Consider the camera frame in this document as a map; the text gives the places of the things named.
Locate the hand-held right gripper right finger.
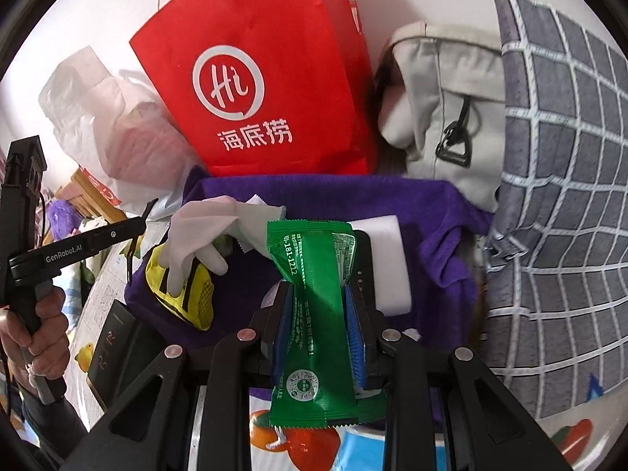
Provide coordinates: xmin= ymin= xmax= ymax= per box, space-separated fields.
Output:
xmin=343 ymin=285 xmax=572 ymax=471

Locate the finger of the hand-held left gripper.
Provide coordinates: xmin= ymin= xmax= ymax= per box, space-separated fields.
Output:
xmin=105 ymin=199 xmax=159 ymax=283

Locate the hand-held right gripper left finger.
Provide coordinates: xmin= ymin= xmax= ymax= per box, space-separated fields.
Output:
xmin=86 ymin=282 xmax=295 ymax=471

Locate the green snack packet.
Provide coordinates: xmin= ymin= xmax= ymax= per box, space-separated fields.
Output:
xmin=266 ymin=220 xmax=361 ymax=427

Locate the white glove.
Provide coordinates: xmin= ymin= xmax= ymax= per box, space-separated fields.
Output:
xmin=167 ymin=195 xmax=286 ymax=295

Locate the white sponge block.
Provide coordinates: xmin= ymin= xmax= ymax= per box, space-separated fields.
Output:
xmin=351 ymin=213 xmax=427 ymax=317

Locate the yellow mini bag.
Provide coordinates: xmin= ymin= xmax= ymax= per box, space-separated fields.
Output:
xmin=146 ymin=243 xmax=215 ymax=330

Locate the purple towel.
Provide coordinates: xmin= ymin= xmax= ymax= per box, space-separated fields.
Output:
xmin=125 ymin=167 xmax=491 ymax=349

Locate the person's left forearm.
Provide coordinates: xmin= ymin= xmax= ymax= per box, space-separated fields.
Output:
xmin=17 ymin=387 xmax=91 ymax=457

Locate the person's left hand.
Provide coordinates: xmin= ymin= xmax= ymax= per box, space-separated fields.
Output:
xmin=0 ymin=287 xmax=72 ymax=393

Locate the colourful quilt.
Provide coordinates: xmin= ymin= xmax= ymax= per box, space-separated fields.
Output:
xmin=59 ymin=250 xmax=99 ymax=300

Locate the purple plush toy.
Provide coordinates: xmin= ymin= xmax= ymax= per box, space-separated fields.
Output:
xmin=46 ymin=201 xmax=82 ymax=241

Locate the fruit print tablecloth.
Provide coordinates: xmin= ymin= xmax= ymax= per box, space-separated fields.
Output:
xmin=64 ymin=221 xmax=614 ymax=471

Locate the wooden rack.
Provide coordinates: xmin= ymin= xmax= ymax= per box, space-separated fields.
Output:
xmin=69 ymin=167 xmax=126 ymax=221

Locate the dark tea box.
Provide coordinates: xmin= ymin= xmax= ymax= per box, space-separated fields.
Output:
xmin=86 ymin=299 xmax=143 ymax=410

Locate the white plastic shopping bag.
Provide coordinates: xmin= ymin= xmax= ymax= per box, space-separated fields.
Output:
xmin=38 ymin=45 xmax=197 ymax=217

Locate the blue cardboard box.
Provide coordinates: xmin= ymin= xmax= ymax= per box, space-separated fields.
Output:
xmin=338 ymin=424 xmax=393 ymax=471

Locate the red paper shopping bag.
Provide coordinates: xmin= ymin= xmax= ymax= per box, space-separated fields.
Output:
xmin=128 ymin=0 xmax=378 ymax=177

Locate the grey checked fabric bag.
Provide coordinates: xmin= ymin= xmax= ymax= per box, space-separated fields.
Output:
xmin=478 ymin=0 xmax=628 ymax=420

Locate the beige canvas bag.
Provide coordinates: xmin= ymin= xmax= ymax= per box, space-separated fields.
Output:
xmin=378 ymin=22 xmax=506 ymax=214

